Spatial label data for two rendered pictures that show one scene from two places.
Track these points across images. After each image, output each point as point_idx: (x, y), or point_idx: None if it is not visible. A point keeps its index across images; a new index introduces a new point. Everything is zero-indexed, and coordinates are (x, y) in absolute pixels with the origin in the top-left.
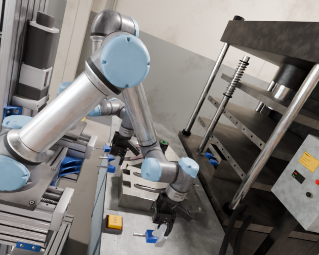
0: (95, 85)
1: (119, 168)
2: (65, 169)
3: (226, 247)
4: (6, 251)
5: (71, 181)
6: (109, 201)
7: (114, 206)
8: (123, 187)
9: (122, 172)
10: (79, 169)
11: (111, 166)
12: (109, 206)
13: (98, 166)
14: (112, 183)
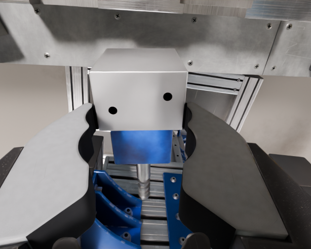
0: None
1: (185, 98)
2: (134, 219)
3: None
4: (176, 138)
5: (103, 146)
6: (229, 53)
7: (258, 32)
8: (265, 16)
9: (58, 2)
10: (95, 177)
11: (143, 147)
12: (254, 53)
13: (149, 189)
14: (110, 37)
